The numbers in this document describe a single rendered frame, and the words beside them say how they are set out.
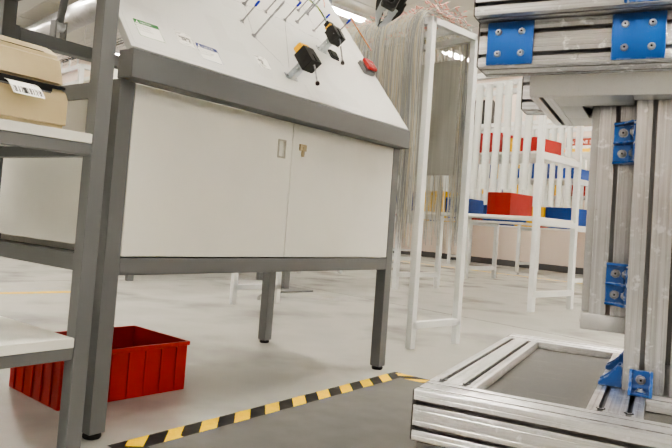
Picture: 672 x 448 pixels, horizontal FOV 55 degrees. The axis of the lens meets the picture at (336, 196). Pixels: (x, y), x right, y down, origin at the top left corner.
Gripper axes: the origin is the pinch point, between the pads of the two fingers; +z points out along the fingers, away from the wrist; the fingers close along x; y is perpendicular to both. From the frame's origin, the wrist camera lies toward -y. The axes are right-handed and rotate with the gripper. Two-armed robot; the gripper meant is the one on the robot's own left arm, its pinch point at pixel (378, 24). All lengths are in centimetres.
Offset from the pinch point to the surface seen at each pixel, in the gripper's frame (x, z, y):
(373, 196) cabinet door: -30, 46, -19
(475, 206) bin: -129, 221, 239
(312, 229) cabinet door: -17, 43, -51
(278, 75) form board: 15.1, 10.6, -37.4
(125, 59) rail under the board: 39, -4, -82
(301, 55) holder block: 12.7, 4.6, -31.4
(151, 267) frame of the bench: 11, 30, -102
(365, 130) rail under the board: -14.7, 25.8, -16.6
